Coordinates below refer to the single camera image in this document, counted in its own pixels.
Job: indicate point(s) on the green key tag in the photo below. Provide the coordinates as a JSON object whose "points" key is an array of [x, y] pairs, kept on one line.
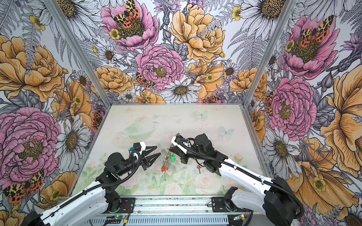
{"points": [[172, 159]]}

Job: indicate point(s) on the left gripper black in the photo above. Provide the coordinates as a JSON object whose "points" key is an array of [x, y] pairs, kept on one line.
{"points": [[148, 161]]}

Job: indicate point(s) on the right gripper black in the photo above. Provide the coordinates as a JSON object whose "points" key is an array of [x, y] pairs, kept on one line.
{"points": [[181, 153]]}

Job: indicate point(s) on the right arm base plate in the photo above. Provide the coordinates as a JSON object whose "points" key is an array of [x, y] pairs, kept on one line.
{"points": [[220, 204]]}

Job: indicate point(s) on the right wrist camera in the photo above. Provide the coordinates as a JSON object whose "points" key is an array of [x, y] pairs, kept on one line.
{"points": [[181, 140]]}

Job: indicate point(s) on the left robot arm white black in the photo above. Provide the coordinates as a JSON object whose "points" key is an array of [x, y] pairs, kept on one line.
{"points": [[100, 196]]}

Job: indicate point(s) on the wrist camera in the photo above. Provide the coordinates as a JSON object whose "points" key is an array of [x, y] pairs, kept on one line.
{"points": [[181, 140], [139, 147]]}

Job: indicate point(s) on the white vented cable duct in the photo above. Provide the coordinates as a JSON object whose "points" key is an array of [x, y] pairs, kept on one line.
{"points": [[159, 220]]}

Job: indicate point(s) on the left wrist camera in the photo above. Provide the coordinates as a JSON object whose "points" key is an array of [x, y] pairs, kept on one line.
{"points": [[139, 147]]}

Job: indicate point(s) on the aluminium front rail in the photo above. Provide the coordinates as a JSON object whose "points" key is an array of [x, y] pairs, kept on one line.
{"points": [[194, 204]]}

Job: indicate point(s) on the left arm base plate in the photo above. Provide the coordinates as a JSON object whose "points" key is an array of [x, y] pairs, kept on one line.
{"points": [[121, 205]]}

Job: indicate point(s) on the metal key organizer plate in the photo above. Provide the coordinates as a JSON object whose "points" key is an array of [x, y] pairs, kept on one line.
{"points": [[166, 161]]}

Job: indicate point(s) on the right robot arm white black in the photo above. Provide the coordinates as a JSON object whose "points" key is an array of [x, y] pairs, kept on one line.
{"points": [[270, 197]]}

